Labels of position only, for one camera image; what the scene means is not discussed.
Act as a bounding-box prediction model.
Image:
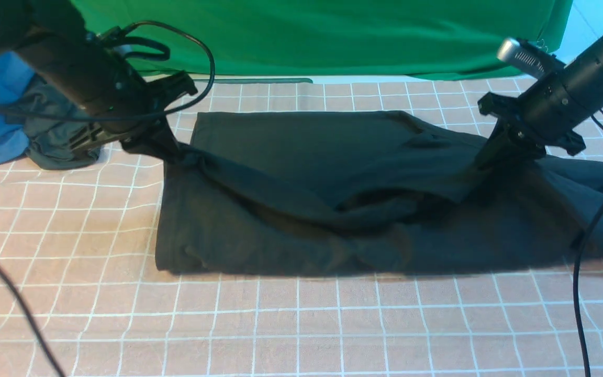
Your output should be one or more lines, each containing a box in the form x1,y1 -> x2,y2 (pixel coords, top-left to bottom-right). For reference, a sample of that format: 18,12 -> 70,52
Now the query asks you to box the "dark gray crumpled garment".
5,74 -> 102,170

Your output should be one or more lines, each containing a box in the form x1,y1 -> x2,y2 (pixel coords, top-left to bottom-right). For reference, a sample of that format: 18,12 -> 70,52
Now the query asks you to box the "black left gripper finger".
148,118 -> 183,160

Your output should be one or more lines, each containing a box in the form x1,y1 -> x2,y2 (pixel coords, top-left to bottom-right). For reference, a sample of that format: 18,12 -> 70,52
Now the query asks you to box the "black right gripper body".
478,92 -> 586,158

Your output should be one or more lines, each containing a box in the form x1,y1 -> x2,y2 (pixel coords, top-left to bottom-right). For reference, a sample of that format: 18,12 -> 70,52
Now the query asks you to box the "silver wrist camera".
496,38 -> 566,79
107,45 -> 136,59

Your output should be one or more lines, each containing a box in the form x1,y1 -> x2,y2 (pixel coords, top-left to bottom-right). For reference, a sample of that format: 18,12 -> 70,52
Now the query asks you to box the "pink checkered tablecloth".
0,77 -> 603,376

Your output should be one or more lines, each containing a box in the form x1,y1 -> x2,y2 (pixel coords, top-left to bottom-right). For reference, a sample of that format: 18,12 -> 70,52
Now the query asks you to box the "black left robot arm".
0,1 -> 198,163

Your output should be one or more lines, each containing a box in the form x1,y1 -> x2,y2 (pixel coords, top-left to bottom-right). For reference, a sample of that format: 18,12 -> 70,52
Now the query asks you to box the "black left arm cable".
0,21 -> 216,377

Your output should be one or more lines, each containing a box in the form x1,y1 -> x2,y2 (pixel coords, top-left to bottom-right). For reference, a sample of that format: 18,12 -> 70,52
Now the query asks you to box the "dark gray long-sleeve top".
155,110 -> 603,277

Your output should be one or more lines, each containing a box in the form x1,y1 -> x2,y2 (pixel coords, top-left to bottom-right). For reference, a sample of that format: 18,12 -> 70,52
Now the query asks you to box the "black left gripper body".
69,72 -> 198,156

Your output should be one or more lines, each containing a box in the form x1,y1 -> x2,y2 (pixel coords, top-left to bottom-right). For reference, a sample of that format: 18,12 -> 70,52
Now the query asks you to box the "green backdrop cloth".
74,1 -> 572,81

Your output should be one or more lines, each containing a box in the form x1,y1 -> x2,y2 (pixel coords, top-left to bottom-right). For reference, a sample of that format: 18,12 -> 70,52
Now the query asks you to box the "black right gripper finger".
474,131 -> 522,170

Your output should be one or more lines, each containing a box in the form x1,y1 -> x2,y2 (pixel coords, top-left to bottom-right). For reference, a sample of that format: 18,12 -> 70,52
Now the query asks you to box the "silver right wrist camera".
496,38 -> 566,79

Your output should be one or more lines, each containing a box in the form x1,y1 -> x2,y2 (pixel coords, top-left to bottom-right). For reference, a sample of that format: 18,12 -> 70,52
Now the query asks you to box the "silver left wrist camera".
107,45 -> 136,59

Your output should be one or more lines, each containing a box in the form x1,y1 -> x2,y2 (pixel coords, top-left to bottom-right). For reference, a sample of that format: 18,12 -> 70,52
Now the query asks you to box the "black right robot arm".
475,36 -> 603,170

